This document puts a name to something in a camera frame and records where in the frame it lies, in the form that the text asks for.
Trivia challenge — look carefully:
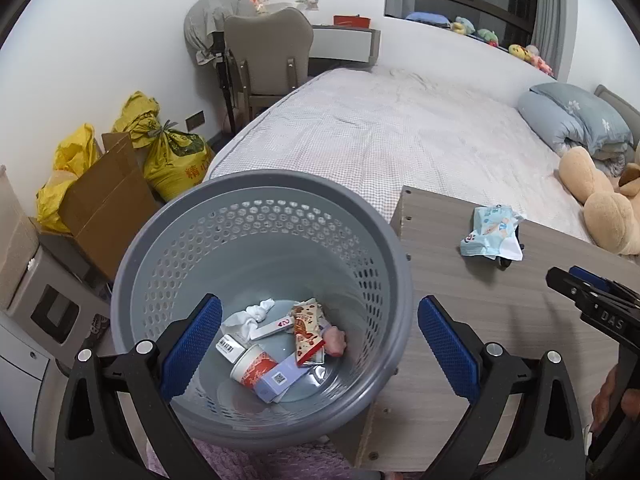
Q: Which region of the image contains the blue grey duvet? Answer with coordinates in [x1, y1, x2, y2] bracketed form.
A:
[517, 82, 635, 163]

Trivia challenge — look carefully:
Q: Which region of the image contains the beige upholstered chair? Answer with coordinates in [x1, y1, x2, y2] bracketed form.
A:
[223, 6, 315, 121]

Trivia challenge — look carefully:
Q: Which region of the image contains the white paper strip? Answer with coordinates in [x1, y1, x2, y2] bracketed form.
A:
[250, 316, 293, 341]

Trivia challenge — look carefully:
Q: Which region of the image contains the grey perforated plastic basket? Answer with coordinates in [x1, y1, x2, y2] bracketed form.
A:
[110, 170, 413, 448]

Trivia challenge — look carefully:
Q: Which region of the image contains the white cabinet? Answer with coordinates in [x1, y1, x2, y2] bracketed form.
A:
[0, 310, 71, 461]

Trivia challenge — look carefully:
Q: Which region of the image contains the brown cardboard box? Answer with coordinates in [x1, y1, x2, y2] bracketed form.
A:
[59, 132, 161, 281]

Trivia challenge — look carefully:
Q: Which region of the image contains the yellow plastic bag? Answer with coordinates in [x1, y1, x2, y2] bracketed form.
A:
[36, 124, 101, 233]

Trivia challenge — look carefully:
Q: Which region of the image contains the small purple box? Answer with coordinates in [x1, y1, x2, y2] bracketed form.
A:
[254, 355, 301, 403]

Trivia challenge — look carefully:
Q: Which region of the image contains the grey plastic stool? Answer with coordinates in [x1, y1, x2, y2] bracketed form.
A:
[7, 217, 113, 371]

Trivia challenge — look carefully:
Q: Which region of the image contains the white paper packet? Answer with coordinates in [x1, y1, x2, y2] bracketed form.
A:
[216, 335, 247, 362]

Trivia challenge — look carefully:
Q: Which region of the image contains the tan teddy bear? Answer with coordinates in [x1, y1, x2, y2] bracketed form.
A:
[558, 146, 640, 256]

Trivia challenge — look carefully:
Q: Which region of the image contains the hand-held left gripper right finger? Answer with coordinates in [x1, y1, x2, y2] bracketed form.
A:
[417, 296, 587, 480]

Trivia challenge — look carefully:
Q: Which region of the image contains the white paper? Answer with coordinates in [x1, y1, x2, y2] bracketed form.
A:
[221, 298, 276, 343]

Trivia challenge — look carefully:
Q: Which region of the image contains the pink wad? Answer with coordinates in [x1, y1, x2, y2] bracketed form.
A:
[320, 326, 347, 358]

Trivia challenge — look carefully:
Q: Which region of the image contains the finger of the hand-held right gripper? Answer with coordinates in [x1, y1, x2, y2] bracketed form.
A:
[546, 266, 640, 346]
[570, 266, 640, 311]

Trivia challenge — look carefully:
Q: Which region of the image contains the bed with checked sheet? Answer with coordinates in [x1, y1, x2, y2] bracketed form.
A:
[207, 66, 640, 256]

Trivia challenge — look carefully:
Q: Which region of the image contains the red cream snack wrapper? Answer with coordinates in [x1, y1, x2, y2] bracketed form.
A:
[291, 298, 327, 367]

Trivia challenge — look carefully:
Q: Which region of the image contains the white grey desk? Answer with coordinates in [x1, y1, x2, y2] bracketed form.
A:
[307, 24, 382, 73]

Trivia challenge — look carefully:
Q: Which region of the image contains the light blue wet wipes pack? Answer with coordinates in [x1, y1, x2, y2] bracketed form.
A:
[460, 205, 525, 261]

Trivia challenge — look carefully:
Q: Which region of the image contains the blue plush toy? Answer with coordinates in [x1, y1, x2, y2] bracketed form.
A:
[405, 12, 451, 28]

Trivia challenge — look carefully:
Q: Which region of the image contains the wooden bedside table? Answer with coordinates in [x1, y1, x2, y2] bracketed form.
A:
[356, 185, 640, 473]

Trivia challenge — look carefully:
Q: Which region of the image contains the purple fuzzy rug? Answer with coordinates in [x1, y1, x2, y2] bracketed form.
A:
[145, 437, 361, 480]

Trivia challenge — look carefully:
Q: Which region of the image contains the translucent white storage container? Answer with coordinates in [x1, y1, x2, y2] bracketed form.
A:
[0, 164, 40, 311]

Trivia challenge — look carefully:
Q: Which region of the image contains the red white paper cup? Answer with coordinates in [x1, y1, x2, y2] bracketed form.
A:
[230, 344, 278, 391]

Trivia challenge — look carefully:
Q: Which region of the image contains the standing fan with grey cover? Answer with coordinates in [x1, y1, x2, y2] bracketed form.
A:
[183, 0, 256, 136]

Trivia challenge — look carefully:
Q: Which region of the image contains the pink plush toy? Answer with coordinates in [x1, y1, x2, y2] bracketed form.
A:
[525, 45, 557, 77]

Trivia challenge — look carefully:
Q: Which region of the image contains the person's right hand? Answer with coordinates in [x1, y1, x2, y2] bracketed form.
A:
[591, 364, 620, 433]

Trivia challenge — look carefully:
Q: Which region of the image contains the plain yellow woven sack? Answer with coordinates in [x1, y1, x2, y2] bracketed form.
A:
[111, 91, 161, 148]

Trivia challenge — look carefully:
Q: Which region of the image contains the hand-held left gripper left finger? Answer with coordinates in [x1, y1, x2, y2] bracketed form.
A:
[54, 294, 223, 480]

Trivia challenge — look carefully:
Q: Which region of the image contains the yellow sack with green print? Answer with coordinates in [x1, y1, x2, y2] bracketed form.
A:
[144, 120, 216, 201]

